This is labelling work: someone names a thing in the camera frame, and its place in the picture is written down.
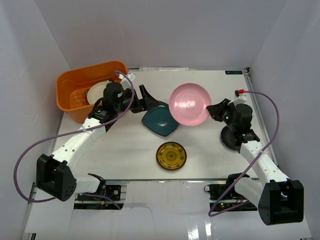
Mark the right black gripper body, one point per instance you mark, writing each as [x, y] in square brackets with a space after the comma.
[228, 116]

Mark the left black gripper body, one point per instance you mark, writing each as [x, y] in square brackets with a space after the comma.
[136, 105]

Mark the cream round plate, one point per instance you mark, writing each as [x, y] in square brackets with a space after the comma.
[96, 92]

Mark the teal square plate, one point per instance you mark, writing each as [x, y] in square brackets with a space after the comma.
[160, 121]

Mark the pink round plate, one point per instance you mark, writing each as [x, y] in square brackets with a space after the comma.
[188, 104]

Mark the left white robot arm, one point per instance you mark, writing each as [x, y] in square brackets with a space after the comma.
[54, 172]

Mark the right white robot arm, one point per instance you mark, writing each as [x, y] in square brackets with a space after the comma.
[278, 199]

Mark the orange plastic bin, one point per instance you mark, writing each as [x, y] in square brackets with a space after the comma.
[72, 85]

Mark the black round plate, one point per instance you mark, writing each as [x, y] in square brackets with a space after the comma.
[230, 138]

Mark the blue table label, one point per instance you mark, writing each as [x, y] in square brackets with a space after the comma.
[233, 72]

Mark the yellow patterned round plate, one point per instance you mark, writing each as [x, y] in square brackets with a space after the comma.
[171, 156]

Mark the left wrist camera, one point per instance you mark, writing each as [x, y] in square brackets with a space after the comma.
[126, 80]

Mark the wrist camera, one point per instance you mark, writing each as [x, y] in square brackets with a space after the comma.
[240, 97]
[126, 80]

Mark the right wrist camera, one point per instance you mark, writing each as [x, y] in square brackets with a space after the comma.
[240, 97]

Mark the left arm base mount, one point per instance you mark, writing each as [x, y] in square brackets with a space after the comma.
[116, 193]

